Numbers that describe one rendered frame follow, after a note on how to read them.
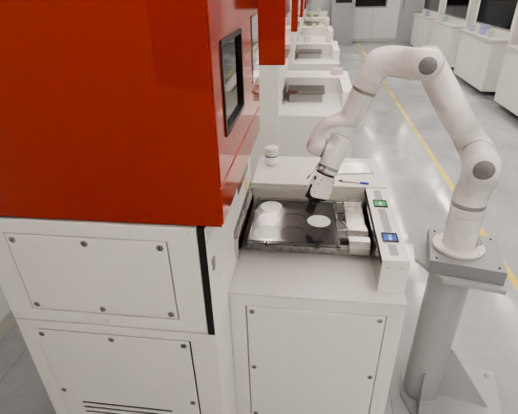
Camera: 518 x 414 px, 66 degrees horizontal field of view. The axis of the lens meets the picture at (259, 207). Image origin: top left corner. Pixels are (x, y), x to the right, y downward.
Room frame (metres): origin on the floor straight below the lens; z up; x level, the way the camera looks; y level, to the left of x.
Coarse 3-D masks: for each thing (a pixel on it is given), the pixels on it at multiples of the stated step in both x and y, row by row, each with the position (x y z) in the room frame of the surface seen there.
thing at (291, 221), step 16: (288, 208) 1.58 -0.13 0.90; (304, 208) 1.57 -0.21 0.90; (320, 208) 1.57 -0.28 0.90; (256, 224) 1.44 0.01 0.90; (272, 224) 1.44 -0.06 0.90; (288, 224) 1.44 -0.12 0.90; (304, 224) 1.43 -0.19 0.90; (256, 240) 1.33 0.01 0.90; (272, 240) 1.32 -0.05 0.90; (288, 240) 1.32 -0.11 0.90; (304, 240) 1.32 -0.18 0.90; (320, 240) 1.32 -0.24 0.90
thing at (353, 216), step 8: (344, 208) 1.61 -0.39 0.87; (352, 208) 1.60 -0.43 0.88; (360, 208) 1.60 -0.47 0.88; (352, 216) 1.52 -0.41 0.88; (360, 216) 1.52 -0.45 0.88; (352, 224) 1.46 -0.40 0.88; (360, 224) 1.45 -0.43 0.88; (352, 248) 1.28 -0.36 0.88; (360, 248) 1.28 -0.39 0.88; (368, 248) 1.28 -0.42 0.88
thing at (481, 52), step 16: (480, 0) 8.48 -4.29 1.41; (496, 0) 7.74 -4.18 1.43; (512, 0) 7.09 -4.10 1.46; (480, 16) 8.29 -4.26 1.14; (496, 16) 7.57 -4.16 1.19; (512, 16) 6.94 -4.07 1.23; (464, 32) 8.29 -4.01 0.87; (480, 32) 7.68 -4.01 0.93; (496, 32) 7.42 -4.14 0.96; (512, 32) 6.80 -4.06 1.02; (464, 48) 8.18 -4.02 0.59; (480, 48) 7.37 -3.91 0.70; (496, 48) 6.90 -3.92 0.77; (464, 64) 7.99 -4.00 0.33; (480, 64) 7.21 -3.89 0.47; (496, 64) 6.89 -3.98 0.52; (480, 80) 7.04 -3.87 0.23; (496, 80) 6.88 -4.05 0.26
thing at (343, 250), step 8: (248, 248) 1.37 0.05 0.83; (256, 248) 1.37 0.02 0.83; (264, 248) 1.36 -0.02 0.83; (272, 248) 1.36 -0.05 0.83; (280, 248) 1.35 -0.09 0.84; (288, 248) 1.35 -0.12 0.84; (296, 248) 1.35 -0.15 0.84; (304, 248) 1.34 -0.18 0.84; (312, 248) 1.34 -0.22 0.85; (320, 248) 1.33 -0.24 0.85; (328, 248) 1.33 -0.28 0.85; (336, 248) 1.33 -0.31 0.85; (344, 248) 1.32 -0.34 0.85
